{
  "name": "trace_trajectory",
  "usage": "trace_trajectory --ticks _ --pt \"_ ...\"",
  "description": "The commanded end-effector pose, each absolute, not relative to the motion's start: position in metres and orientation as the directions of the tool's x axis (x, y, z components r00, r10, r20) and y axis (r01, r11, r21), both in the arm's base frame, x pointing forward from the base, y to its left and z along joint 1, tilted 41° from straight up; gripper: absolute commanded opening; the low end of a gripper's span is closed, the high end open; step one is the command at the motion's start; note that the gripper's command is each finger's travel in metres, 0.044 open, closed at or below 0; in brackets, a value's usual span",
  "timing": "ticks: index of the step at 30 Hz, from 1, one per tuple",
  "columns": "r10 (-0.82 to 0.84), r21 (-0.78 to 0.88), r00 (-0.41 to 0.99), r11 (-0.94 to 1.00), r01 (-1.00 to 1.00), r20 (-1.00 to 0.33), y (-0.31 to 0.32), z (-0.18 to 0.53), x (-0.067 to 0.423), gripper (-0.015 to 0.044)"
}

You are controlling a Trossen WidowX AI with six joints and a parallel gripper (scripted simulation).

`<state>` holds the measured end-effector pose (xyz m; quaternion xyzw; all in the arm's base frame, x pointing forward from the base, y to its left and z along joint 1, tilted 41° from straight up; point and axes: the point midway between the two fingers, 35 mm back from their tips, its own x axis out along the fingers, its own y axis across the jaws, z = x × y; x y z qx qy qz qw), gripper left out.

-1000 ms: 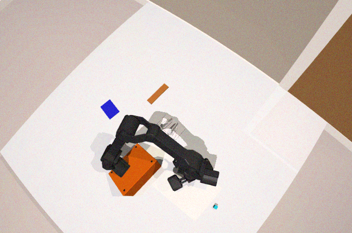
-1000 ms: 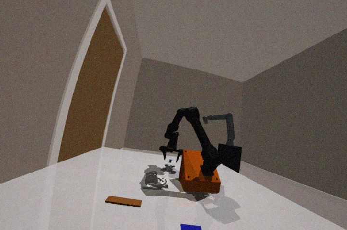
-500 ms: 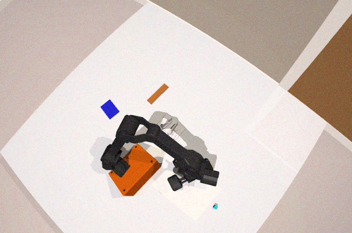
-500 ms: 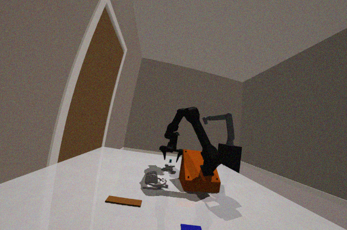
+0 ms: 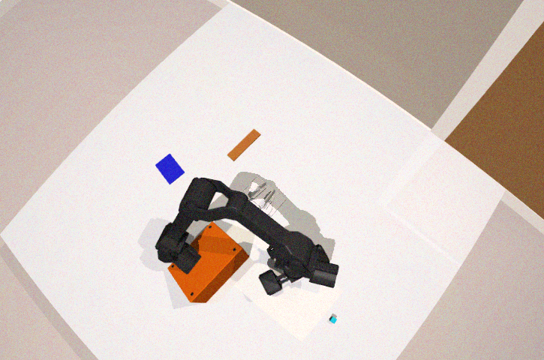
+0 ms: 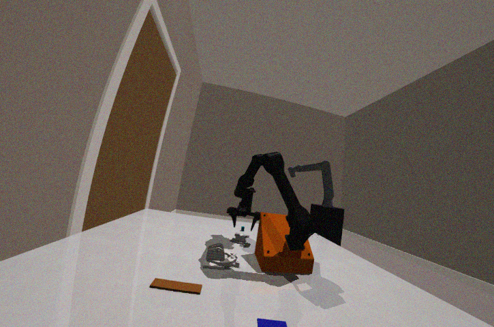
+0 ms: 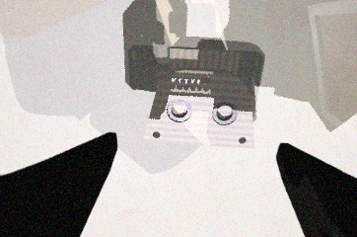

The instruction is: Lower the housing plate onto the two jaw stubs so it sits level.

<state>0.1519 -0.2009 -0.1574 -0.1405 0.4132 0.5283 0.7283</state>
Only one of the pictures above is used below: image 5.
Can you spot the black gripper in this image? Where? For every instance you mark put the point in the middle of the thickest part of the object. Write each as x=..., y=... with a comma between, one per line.
x=273, y=283

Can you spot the blue flat rectangular plate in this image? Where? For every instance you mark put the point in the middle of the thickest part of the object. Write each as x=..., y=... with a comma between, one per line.
x=169, y=169

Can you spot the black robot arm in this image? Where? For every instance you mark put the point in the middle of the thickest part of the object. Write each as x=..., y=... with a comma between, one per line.
x=295, y=253

